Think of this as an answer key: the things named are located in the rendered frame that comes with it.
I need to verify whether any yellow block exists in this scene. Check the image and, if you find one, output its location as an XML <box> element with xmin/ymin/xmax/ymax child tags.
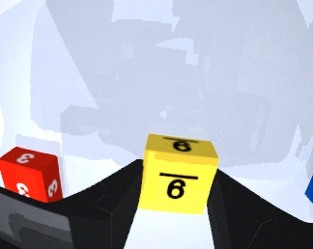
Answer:
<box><xmin>138</xmin><ymin>132</ymin><xmax>219</xmax><ymax>214</ymax></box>

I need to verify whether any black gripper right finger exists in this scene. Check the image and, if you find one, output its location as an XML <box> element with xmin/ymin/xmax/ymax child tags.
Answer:
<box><xmin>206</xmin><ymin>169</ymin><xmax>313</xmax><ymax>249</ymax></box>

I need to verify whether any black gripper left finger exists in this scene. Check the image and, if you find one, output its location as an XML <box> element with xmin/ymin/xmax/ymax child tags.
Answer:
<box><xmin>0</xmin><ymin>159</ymin><xmax>145</xmax><ymax>249</ymax></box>

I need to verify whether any red block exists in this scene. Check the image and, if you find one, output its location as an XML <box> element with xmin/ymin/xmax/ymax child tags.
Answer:
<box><xmin>0</xmin><ymin>147</ymin><xmax>63</xmax><ymax>203</ymax></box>

